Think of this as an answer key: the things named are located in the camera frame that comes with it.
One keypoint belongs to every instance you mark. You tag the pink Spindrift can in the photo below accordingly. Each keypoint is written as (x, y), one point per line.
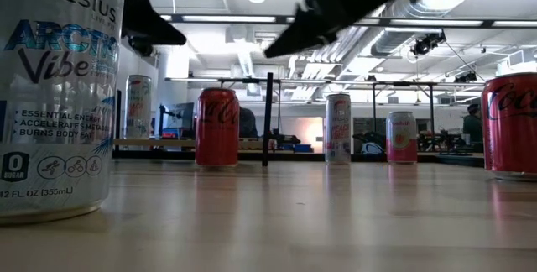
(402, 137)

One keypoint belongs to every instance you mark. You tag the black background workbench frame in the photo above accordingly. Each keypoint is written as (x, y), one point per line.
(398, 83)

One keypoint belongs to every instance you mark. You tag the white and blue helmet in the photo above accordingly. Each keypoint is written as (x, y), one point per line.
(372, 149)

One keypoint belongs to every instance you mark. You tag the silver ventilation duct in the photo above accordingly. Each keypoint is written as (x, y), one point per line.
(398, 39)

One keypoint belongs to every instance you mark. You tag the black ceiling track spotlight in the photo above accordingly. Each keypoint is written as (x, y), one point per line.
(425, 44)
(465, 77)

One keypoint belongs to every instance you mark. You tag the overhead light bar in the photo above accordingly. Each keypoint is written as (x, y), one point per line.
(230, 19)

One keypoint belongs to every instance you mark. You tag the blue boxes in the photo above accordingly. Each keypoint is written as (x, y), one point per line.
(302, 148)

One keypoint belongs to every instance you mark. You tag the Celsius Arctic Vibe can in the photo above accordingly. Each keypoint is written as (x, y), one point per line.
(54, 95)

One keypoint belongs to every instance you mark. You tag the red Coca-Cola can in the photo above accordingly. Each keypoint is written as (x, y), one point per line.
(509, 125)
(217, 129)

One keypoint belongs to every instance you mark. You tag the round black ceiling camera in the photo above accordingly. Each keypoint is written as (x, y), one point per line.
(142, 49)

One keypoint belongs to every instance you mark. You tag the black shelf end frame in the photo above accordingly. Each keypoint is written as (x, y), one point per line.
(267, 116)

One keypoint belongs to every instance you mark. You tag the Celsius Peach Vibe can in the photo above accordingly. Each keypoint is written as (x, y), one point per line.
(338, 129)
(138, 108)

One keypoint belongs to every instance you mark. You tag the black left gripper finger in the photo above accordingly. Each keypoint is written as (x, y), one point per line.
(147, 24)

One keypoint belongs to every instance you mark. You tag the person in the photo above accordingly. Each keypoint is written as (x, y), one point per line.
(473, 125)
(248, 125)

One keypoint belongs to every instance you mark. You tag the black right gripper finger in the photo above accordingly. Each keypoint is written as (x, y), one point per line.
(306, 32)

